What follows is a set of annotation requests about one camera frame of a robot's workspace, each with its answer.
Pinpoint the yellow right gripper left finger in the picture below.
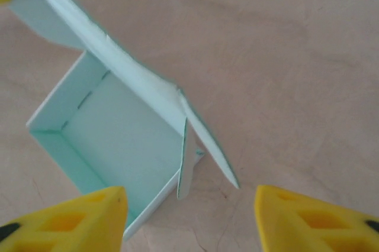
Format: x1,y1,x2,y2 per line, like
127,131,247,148
0,186,129,252

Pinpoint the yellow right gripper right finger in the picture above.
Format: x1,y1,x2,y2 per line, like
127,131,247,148
255,185,379,252

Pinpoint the light green paper box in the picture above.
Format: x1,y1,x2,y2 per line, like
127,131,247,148
2,0,241,241

